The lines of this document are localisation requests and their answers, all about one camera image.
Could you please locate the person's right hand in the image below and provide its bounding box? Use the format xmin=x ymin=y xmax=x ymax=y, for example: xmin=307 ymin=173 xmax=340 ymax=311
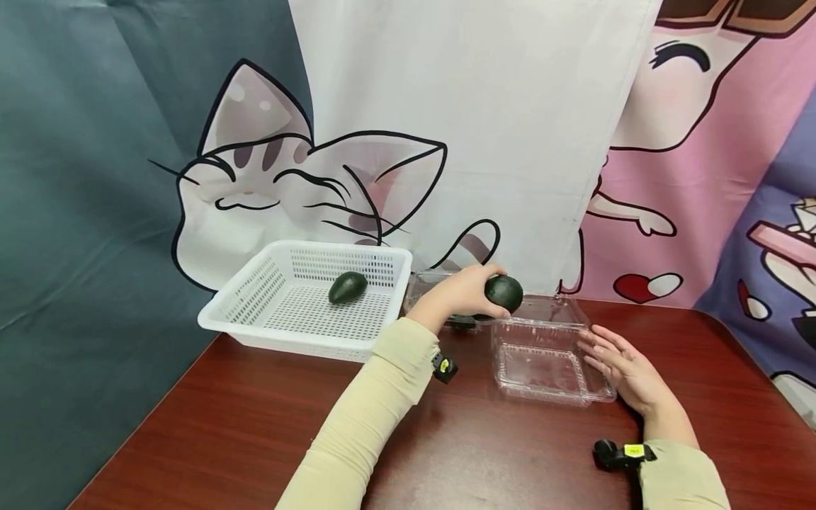
xmin=577 ymin=324 xmax=679 ymax=421

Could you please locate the person's left hand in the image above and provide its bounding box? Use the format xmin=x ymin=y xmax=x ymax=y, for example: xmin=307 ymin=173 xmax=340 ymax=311
xmin=406 ymin=263 xmax=511 ymax=335

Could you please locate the person's left forearm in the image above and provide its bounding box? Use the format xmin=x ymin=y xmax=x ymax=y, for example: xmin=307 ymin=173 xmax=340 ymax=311
xmin=275 ymin=317 xmax=442 ymax=510

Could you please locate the white plastic mesh basket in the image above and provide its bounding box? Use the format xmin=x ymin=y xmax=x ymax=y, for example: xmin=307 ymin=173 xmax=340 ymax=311
xmin=197 ymin=239 xmax=414 ymax=363

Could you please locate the person's right forearm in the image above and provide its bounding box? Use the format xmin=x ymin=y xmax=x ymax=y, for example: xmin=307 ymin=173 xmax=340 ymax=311
xmin=639 ymin=398 xmax=733 ymax=510

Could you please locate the dark green avocado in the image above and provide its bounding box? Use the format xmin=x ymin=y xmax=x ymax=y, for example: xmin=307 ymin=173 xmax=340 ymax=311
xmin=484 ymin=275 xmax=525 ymax=315
xmin=327 ymin=271 xmax=370 ymax=306

